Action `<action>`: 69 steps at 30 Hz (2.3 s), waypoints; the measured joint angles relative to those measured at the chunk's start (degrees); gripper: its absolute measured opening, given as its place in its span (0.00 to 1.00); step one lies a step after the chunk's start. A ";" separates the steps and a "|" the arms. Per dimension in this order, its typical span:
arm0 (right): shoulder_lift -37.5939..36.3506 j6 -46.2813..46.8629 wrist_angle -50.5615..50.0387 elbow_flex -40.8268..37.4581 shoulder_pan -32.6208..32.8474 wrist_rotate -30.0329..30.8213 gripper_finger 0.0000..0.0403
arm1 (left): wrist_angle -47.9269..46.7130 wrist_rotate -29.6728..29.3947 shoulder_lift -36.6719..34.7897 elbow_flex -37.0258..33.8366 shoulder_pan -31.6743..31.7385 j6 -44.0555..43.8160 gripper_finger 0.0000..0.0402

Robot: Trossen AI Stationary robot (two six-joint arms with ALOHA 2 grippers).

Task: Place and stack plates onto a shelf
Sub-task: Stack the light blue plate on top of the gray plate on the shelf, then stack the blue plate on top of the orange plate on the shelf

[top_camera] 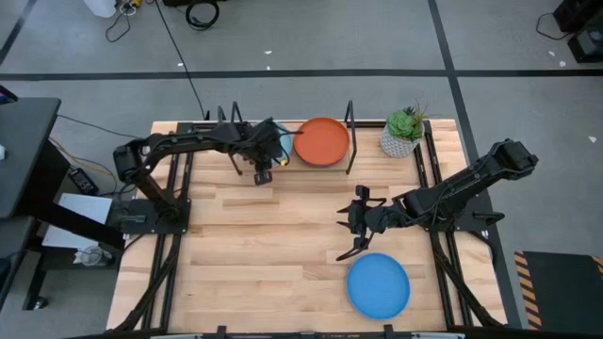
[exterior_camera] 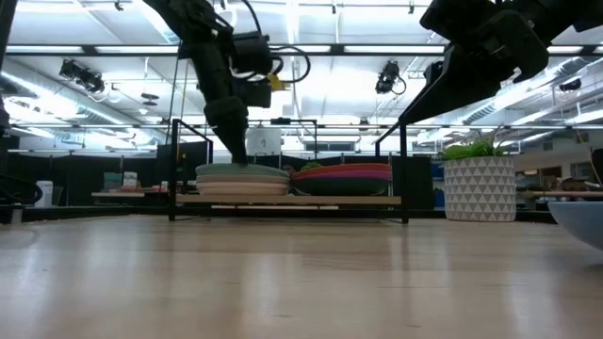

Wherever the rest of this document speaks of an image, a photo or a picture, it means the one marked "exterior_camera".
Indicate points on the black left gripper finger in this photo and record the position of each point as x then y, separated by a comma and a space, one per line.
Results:
241, 136
223, 127

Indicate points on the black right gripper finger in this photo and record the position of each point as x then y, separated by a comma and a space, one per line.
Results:
443, 94
432, 73

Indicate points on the light teal round plate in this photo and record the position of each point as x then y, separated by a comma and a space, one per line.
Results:
254, 170

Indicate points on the grey round plate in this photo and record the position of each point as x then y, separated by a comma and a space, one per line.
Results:
242, 179

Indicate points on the salmon round plate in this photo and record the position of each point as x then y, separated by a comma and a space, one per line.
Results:
242, 186

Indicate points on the pale pink round plate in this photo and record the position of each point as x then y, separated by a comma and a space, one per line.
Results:
242, 192

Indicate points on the orange round plate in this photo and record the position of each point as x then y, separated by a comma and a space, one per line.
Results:
341, 168

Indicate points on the dark teal round plate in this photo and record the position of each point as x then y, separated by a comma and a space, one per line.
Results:
341, 187

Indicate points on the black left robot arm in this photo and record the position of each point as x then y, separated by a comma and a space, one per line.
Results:
184, 19

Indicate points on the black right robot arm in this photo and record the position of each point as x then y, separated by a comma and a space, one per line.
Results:
565, 11

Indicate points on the white box appliance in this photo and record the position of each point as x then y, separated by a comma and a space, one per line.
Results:
264, 141

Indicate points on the green succulent plant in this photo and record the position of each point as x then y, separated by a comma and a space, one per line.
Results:
468, 150

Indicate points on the white patterned plant pot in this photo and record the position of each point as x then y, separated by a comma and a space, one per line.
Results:
479, 188

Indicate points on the green box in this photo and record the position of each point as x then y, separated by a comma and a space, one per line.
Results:
112, 181

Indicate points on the blue round plate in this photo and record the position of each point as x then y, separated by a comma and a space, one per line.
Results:
581, 221

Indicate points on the white plastic container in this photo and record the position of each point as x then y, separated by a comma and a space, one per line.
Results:
44, 194

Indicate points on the black ceiling-mounted camera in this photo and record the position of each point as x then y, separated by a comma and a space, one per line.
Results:
82, 76
389, 77

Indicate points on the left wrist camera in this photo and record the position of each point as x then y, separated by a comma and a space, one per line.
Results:
252, 53

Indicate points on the black aluminium rig frame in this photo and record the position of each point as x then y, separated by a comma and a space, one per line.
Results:
94, 213

